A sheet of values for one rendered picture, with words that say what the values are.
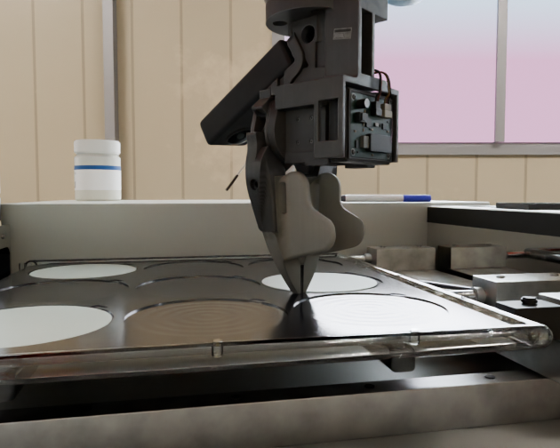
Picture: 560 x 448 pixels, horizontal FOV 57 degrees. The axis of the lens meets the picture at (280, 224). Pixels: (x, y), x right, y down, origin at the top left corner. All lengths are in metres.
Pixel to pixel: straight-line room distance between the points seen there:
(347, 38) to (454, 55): 1.93
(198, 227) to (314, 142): 0.33
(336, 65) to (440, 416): 0.24
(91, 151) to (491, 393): 0.66
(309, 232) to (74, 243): 0.36
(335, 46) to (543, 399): 0.28
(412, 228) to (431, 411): 0.38
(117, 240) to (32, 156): 1.74
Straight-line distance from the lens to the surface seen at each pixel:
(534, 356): 0.41
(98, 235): 0.65
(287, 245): 0.38
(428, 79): 2.23
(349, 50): 0.36
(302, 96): 0.35
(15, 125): 2.41
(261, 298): 0.38
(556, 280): 0.47
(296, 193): 0.37
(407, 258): 0.67
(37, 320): 0.35
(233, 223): 0.65
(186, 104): 2.20
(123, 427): 0.33
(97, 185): 0.85
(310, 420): 0.34
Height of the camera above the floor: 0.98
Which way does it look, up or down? 3 degrees down
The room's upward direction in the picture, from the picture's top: straight up
